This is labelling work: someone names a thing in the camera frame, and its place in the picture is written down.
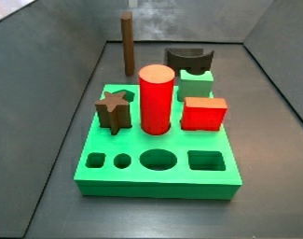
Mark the red square block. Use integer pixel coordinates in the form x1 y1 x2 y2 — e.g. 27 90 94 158
180 97 228 132

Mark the green shape sorter board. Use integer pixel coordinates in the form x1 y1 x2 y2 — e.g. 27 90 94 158
74 84 242 200

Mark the brown star block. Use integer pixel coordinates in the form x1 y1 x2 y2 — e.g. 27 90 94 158
95 91 132 135

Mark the brown long peg object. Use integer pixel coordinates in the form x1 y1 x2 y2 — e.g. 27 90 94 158
120 11 135 76

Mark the green arch block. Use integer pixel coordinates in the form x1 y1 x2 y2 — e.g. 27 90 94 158
178 70 214 102

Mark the black curved stand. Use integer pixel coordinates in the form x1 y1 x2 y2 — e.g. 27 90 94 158
164 48 215 75

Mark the red cylinder block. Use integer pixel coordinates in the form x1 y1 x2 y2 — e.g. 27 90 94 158
139 64 175 135

